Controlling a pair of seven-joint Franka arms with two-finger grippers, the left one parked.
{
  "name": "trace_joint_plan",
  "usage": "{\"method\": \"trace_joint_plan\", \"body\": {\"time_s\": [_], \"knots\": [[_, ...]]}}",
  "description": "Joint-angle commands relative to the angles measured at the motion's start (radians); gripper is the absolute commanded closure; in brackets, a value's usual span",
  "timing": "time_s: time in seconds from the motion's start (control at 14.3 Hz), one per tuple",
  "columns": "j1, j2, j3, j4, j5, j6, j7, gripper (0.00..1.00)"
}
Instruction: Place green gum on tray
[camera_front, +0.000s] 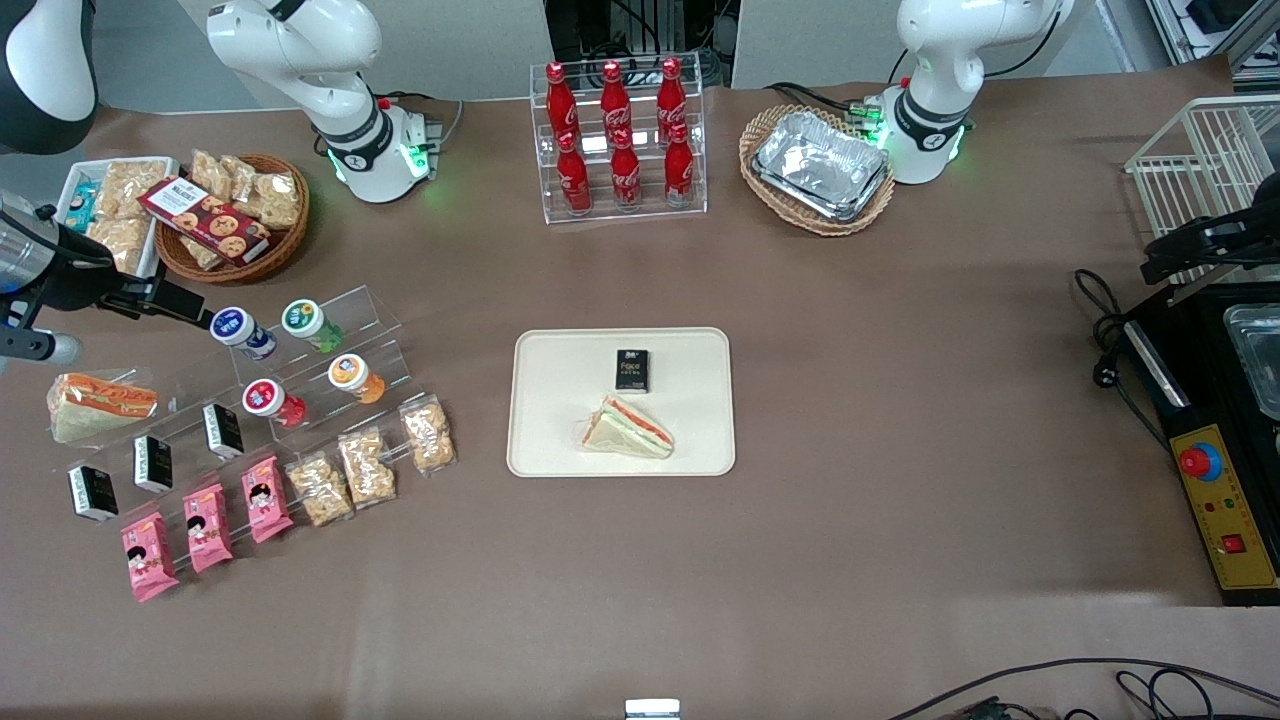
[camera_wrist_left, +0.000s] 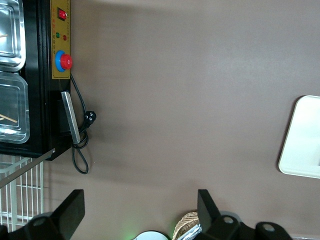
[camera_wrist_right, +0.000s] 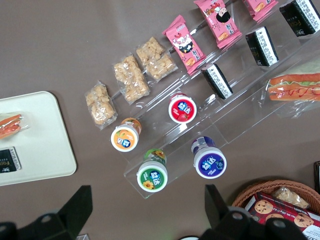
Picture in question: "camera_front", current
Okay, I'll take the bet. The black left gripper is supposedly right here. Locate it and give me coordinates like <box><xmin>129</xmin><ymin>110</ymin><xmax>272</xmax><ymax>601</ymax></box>
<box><xmin>1141</xmin><ymin>200</ymin><xmax>1280</xmax><ymax>287</ymax></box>

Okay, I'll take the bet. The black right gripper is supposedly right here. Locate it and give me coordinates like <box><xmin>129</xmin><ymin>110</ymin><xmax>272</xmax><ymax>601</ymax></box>
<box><xmin>35</xmin><ymin>226</ymin><xmax>215</xmax><ymax>329</ymax></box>

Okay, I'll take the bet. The green gum bottle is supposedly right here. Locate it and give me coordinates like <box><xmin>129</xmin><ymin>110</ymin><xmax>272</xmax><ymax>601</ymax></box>
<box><xmin>281</xmin><ymin>299</ymin><xmax>346</xmax><ymax>353</ymax></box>

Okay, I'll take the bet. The blue gum bottle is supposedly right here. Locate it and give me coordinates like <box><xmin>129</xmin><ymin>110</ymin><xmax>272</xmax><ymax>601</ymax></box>
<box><xmin>210</xmin><ymin>307</ymin><xmax>278</xmax><ymax>362</ymax></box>

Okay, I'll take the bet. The red gum bottle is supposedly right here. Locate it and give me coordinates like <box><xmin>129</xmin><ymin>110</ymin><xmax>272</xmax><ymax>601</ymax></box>
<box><xmin>242</xmin><ymin>379</ymin><xmax>309</xmax><ymax>429</ymax></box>

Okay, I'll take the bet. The orange gum bottle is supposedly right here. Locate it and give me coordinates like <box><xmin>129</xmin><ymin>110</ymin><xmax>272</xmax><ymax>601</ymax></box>
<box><xmin>328</xmin><ymin>354</ymin><xmax>387</xmax><ymax>405</ymax></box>

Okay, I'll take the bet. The aluminium foil tray stack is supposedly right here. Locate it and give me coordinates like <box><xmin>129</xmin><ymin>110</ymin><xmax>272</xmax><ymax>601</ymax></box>
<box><xmin>752</xmin><ymin>110</ymin><xmax>891</xmax><ymax>223</ymax></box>

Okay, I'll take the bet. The beige serving tray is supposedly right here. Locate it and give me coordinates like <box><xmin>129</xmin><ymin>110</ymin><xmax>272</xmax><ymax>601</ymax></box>
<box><xmin>506</xmin><ymin>327</ymin><xmax>737</xmax><ymax>478</ymax></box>

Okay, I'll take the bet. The red cookie box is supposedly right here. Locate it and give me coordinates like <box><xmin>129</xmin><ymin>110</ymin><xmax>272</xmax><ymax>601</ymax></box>
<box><xmin>138</xmin><ymin>177</ymin><xmax>273</xmax><ymax>264</ymax></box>

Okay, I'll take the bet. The clear acrylic stepped stand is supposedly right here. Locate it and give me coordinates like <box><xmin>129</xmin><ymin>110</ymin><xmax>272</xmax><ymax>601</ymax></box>
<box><xmin>245</xmin><ymin>285</ymin><xmax>461</xmax><ymax>501</ymax></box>
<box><xmin>50</xmin><ymin>372</ymin><xmax>296</xmax><ymax>566</ymax></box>

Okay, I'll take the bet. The dark brown wicker basket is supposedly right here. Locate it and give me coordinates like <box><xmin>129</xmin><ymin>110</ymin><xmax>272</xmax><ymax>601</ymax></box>
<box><xmin>155</xmin><ymin>153</ymin><xmax>311</xmax><ymax>286</ymax></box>

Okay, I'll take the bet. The wrapped sandwich with orange filling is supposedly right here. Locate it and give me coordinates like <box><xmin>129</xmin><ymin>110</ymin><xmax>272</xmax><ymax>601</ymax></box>
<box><xmin>47</xmin><ymin>370</ymin><xmax>159</xmax><ymax>445</ymax></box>

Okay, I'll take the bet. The metal container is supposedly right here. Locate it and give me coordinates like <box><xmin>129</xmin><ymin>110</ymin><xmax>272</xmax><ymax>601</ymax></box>
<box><xmin>1222</xmin><ymin>304</ymin><xmax>1280</xmax><ymax>421</ymax></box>

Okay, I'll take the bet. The black machine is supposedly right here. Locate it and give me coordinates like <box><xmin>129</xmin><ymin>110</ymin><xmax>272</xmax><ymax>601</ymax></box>
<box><xmin>1120</xmin><ymin>282</ymin><xmax>1280</xmax><ymax>607</ymax></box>

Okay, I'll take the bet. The white rectangular bin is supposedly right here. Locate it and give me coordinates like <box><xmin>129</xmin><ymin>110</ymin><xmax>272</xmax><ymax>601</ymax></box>
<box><xmin>55</xmin><ymin>157</ymin><xmax>179</xmax><ymax>283</ymax></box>

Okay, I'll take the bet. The pink snack pack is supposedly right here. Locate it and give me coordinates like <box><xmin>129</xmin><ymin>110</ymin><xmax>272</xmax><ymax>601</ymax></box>
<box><xmin>121</xmin><ymin>512</ymin><xmax>180</xmax><ymax>603</ymax></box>
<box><xmin>182</xmin><ymin>483</ymin><xmax>234</xmax><ymax>574</ymax></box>
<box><xmin>242</xmin><ymin>456</ymin><xmax>295</xmax><ymax>544</ymax></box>

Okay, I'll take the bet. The yellow control panel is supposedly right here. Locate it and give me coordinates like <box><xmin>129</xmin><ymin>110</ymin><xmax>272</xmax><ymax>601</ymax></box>
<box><xmin>1170</xmin><ymin>425</ymin><xmax>1279</xmax><ymax>591</ymax></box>

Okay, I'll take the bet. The red cola bottle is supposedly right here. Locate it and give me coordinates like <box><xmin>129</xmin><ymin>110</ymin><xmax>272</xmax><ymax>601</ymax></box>
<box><xmin>664</xmin><ymin>123</ymin><xmax>695</xmax><ymax>204</ymax></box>
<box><xmin>545</xmin><ymin>62</ymin><xmax>580</xmax><ymax>141</ymax></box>
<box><xmin>600</xmin><ymin>62</ymin><xmax>633</xmax><ymax>136</ymax></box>
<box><xmin>657</xmin><ymin>57</ymin><xmax>688</xmax><ymax>131</ymax></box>
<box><xmin>557</xmin><ymin>130</ymin><xmax>593</xmax><ymax>213</ymax></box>
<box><xmin>610</xmin><ymin>130</ymin><xmax>642</xmax><ymax>208</ymax></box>

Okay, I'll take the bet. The light wicker basket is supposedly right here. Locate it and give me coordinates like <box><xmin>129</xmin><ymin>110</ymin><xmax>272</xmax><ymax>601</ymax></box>
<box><xmin>739</xmin><ymin>104</ymin><xmax>896</xmax><ymax>237</ymax></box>

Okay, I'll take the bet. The triangular wrapped sandwich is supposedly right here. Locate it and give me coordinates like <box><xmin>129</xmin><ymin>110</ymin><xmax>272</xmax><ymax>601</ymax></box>
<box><xmin>578</xmin><ymin>394</ymin><xmax>675</xmax><ymax>461</ymax></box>

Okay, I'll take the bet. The clear acrylic bottle rack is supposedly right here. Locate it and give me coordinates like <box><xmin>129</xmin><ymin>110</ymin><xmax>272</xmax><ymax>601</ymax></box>
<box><xmin>529</xmin><ymin>53</ymin><xmax>708</xmax><ymax>225</ymax></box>

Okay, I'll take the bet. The black power cable with plug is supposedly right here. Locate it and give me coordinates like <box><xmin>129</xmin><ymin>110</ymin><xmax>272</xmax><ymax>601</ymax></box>
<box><xmin>1075</xmin><ymin>268</ymin><xmax>1173</xmax><ymax>456</ymax></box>

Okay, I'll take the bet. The white wire rack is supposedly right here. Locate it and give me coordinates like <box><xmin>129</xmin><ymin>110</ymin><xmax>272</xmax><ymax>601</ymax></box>
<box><xmin>1125</xmin><ymin>95</ymin><xmax>1280</xmax><ymax>291</ymax></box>

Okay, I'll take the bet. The aluminium frame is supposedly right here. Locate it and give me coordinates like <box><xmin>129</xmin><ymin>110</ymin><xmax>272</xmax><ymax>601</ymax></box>
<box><xmin>1145</xmin><ymin>0</ymin><xmax>1280</xmax><ymax>93</ymax></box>

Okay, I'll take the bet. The grey cable at arm base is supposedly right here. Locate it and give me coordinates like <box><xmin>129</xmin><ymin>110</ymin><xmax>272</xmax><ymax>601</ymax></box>
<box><xmin>378</xmin><ymin>92</ymin><xmax>467</xmax><ymax>153</ymax></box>

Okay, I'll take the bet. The black cable at arm base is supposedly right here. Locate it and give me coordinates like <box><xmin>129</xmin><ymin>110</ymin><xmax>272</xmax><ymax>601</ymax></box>
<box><xmin>765</xmin><ymin>80</ymin><xmax>873</xmax><ymax>113</ymax></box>

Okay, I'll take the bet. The long black cable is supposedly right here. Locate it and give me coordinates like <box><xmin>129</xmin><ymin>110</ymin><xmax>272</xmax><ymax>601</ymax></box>
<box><xmin>888</xmin><ymin>657</ymin><xmax>1280</xmax><ymax>720</ymax></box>

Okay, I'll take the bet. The looped black cable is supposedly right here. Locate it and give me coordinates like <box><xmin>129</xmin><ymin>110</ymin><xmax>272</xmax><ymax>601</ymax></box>
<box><xmin>1115</xmin><ymin>668</ymin><xmax>1216</xmax><ymax>720</ymax></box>

